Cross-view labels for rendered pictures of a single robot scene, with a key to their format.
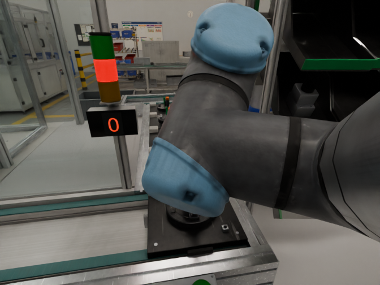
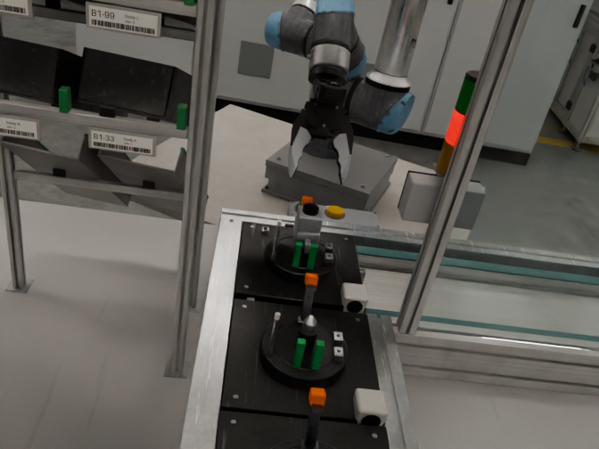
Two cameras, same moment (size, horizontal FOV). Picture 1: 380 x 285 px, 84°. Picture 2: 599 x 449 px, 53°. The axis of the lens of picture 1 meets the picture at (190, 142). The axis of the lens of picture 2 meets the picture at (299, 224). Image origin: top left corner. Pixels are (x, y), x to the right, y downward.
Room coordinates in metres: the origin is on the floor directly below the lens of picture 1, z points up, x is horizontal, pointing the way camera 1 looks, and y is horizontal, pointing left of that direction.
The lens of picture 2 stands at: (1.42, 0.03, 1.65)
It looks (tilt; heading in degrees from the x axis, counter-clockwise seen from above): 32 degrees down; 183
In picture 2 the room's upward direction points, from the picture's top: 11 degrees clockwise
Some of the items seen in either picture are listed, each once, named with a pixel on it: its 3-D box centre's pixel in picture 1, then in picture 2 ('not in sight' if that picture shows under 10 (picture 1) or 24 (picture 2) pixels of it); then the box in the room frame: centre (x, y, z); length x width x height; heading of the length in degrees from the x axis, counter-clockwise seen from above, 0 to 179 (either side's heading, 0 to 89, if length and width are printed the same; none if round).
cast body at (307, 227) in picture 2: not in sight; (308, 225); (0.47, 0.00, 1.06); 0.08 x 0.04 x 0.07; 11
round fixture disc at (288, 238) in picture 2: (190, 206); (300, 257); (0.46, 0.00, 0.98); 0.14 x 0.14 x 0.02
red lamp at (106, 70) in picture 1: (106, 69); (465, 127); (0.54, 0.20, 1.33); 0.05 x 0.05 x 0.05
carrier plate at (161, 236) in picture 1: (190, 211); (299, 265); (0.46, 0.00, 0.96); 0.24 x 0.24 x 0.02; 9
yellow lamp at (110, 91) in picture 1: (109, 90); (455, 158); (0.54, 0.20, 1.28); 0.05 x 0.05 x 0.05
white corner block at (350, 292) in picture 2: not in sight; (353, 298); (0.54, 0.11, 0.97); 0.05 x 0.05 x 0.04; 9
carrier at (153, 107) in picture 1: (167, 102); not in sight; (1.43, 0.16, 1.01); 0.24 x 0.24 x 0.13; 9
